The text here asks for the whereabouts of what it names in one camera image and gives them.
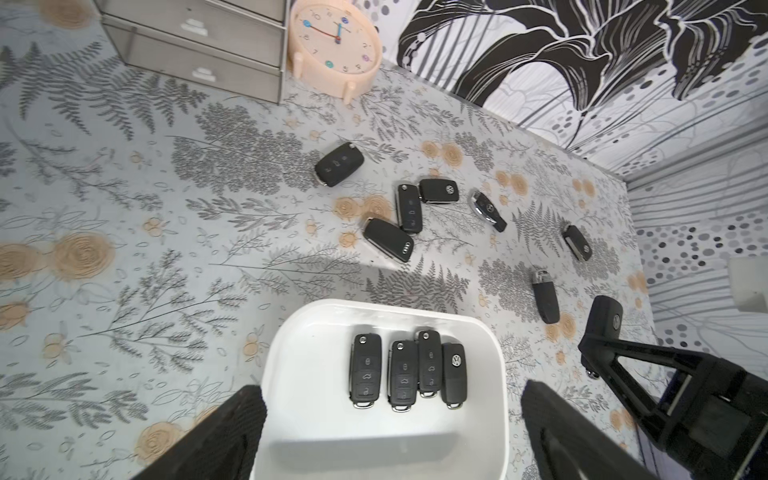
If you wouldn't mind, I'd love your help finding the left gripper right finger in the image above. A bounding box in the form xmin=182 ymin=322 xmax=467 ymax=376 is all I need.
xmin=521 ymin=380 xmax=654 ymax=479

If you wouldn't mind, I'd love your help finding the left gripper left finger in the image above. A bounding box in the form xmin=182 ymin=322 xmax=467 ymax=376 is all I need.
xmin=136 ymin=385 xmax=267 ymax=480

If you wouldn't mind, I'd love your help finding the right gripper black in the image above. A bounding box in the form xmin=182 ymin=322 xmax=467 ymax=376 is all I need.
xmin=579 ymin=335 xmax=767 ymax=479

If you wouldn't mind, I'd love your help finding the silver black bmw key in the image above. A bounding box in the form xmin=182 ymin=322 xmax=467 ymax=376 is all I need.
xmin=586 ymin=295 xmax=623 ymax=340

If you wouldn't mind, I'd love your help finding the white storage tray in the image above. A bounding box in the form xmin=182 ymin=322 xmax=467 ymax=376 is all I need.
xmin=251 ymin=299 xmax=510 ymax=479

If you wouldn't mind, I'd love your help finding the black car key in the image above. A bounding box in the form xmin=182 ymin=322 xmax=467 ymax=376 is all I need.
xmin=396 ymin=183 xmax=423 ymax=234
xmin=441 ymin=343 xmax=468 ymax=410
xmin=349 ymin=333 xmax=382 ymax=409
xmin=562 ymin=224 xmax=593 ymax=262
xmin=388 ymin=340 xmax=418 ymax=413
xmin=314 ymin=142 xmax=365 ymax=187
xmin=416 ymin=329 xmax=443 ymax=398

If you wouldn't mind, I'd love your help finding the black car key front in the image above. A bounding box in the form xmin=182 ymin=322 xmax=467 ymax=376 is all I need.
xmin=349 ymin=333 xmax=382 ymax=409

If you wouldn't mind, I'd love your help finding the black key fob centre right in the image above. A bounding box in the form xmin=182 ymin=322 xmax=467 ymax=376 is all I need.
xmin=532 ymin=269 xmax=560 ymax=325

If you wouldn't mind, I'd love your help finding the black silver mercedes key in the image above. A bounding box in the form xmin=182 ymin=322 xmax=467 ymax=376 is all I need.
xmin=471 ymin=190 xmax=507 ymax=232

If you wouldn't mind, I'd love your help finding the black car key vw back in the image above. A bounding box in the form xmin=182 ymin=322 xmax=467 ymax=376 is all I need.
xmin=418 ymin=178 xmax=460 ymax=204

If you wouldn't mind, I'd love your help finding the black car key audi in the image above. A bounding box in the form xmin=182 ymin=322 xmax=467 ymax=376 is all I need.
xmin=363 ymin=217 xmax=414 ymax=263

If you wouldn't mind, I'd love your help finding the black car key upright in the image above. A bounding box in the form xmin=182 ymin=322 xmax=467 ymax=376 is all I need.
xmin=396 ymin=183 xmax=423 ymax=234

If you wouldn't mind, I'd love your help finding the white mini drawer cabinet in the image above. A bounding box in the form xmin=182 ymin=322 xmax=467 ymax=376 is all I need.
xmin=96 ymin=0 xmax=290 ymax=103

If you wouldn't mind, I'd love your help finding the pink round alarm clock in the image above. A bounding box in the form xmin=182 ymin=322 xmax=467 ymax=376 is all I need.
xmin=287 ymin=0 xmax=383 ymax=105

